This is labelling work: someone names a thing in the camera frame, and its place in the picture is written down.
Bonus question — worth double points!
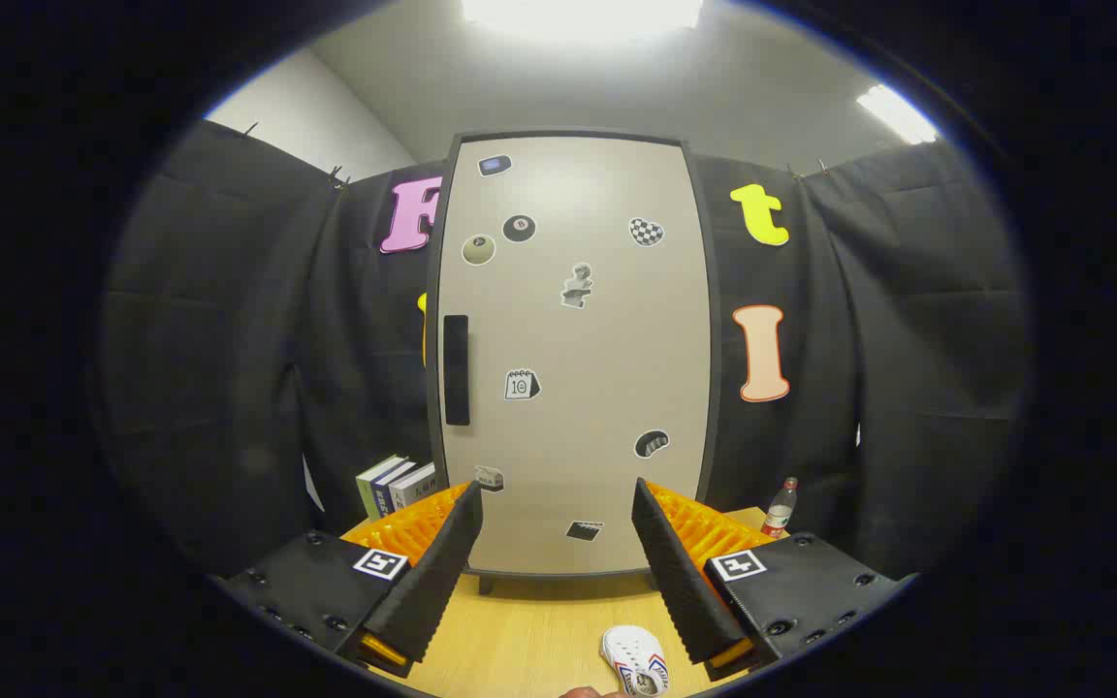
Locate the ceiling strip light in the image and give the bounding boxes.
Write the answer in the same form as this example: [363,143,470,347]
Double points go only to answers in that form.
[856,84,939,145]

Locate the clear plastic bottle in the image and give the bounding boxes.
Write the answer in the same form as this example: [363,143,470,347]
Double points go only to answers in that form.
[762,477,799,539]

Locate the white canvas shoe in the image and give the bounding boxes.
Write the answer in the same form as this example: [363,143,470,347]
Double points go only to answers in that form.
[601,625,668,697]

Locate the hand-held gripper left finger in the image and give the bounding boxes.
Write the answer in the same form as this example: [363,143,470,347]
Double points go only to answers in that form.
[219,482,484,680]

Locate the dark blue spine book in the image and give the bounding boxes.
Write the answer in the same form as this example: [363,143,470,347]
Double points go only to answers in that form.
[372,460,420,515]

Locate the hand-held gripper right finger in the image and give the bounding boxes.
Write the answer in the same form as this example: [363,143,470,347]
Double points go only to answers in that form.
[630,477,918,684]

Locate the large ceiling light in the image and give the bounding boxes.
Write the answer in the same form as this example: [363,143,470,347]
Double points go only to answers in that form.
[462,0,705,40]

